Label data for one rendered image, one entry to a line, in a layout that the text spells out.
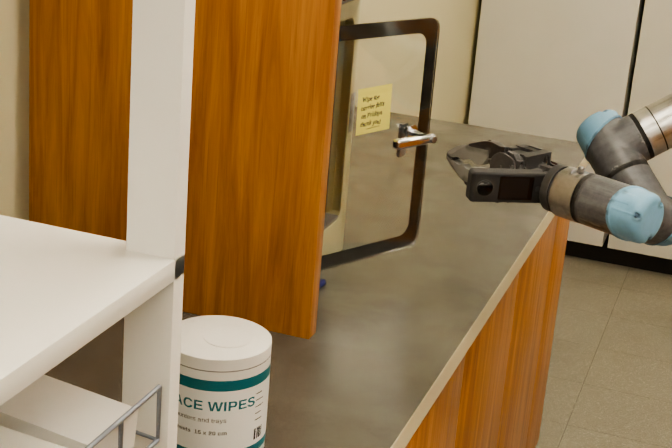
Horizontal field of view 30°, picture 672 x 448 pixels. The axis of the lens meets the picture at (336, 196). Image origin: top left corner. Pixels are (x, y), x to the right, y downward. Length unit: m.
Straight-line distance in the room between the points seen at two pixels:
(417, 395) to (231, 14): 0.60
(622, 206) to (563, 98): 3.24
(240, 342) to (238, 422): 0.10
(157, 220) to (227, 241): 0.89
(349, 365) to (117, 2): 0.63
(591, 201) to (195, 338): 0.60
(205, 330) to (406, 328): 0.50
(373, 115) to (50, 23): 0.52
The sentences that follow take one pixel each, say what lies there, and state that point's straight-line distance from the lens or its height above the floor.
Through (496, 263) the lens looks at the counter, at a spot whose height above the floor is 0.94.
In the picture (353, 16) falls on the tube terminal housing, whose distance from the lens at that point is 2.14.
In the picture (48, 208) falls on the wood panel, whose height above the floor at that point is 1.07.
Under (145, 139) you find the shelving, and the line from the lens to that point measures 1.01.
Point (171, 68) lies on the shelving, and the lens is 0.99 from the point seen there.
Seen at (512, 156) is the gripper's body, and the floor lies 1.24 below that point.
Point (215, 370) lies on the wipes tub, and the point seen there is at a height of 1.07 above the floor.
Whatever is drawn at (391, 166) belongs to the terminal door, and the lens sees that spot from 2.08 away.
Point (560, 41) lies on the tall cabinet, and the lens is 4.96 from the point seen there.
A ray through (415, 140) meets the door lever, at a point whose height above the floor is 1.20.
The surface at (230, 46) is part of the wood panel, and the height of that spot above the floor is 1.37.
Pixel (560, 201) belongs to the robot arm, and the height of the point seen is 1.20.
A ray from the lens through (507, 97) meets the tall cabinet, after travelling 5.04.
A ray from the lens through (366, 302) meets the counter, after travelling 2.06.
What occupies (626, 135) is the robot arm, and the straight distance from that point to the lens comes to 1.92.
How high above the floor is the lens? 1.73
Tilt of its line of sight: 18 degrees down
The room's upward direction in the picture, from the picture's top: 5 degrees clockwise
